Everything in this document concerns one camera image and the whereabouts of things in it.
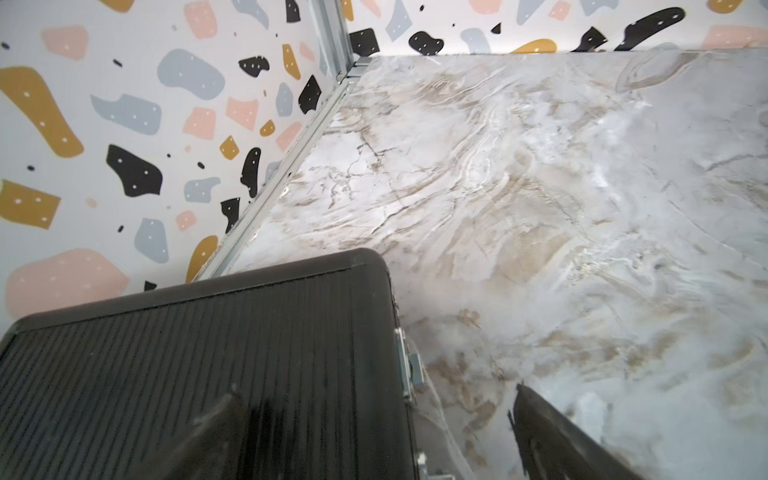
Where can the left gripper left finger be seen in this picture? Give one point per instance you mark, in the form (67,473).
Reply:
(209,449)

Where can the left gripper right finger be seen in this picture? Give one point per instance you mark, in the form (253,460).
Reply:
(552,447)

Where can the black case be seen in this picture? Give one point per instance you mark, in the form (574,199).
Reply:
(314,348)

